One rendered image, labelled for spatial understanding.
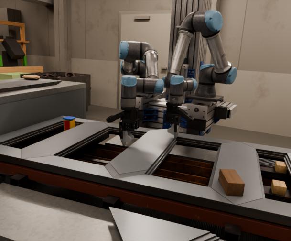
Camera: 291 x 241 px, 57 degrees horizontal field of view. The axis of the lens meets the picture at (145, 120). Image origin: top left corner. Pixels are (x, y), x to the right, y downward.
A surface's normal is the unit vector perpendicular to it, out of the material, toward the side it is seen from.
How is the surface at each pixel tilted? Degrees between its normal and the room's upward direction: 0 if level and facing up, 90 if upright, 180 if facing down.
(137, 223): 0
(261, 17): 90
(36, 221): 0
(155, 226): 0
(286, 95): 90
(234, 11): 90
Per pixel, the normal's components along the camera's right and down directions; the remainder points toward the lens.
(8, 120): 0.94, 0.13
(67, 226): 0.05, -0.97
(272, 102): -0.46, 0.19
